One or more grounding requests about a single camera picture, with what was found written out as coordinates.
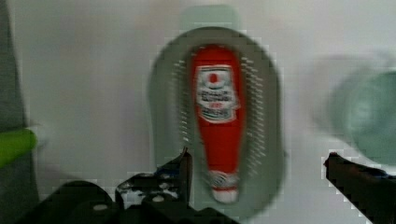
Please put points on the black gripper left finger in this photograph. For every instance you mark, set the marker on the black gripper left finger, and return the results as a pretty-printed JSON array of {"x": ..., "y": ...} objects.
[{"x": 171, "y": 181}]

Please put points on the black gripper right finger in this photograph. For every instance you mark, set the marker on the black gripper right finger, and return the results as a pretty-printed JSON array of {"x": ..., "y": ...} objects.
[{"x": 371, "y": 190}]

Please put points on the red ketchup bottle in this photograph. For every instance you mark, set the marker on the red ketchup bottle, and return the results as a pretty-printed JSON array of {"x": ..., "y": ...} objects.
[{"x": 220, "y": 108}]

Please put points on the green oval strainer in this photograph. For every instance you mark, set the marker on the green oval strainer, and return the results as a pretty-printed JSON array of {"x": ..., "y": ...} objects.
[{"x": 173, "y": 125}]

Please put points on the green metal cup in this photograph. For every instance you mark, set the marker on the green metal cup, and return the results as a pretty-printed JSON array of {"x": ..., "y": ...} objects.
[{"x": 355, "y": 103}]

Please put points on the green round object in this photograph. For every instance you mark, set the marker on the green round object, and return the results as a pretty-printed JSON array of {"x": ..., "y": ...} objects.
[{"x": 16, "y": 143}]

